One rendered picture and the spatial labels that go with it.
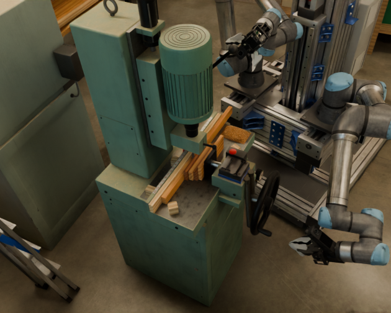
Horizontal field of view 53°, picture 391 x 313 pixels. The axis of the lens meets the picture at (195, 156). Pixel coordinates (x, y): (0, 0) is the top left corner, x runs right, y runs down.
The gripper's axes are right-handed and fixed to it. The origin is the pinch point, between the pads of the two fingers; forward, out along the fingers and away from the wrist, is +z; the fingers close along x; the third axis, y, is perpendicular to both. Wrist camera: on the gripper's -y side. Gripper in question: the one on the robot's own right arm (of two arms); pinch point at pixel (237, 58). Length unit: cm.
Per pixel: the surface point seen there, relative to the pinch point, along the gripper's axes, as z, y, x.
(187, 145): 25.8, -27.6, 11.0
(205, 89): 24.7, 0.7, -1.9
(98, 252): 45, -145, 33
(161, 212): 51, -37, 21
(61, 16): -97, -187, -111
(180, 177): 35, -34, 18
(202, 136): 21.8, -21.6, 12.8
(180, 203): 44, -34, 25
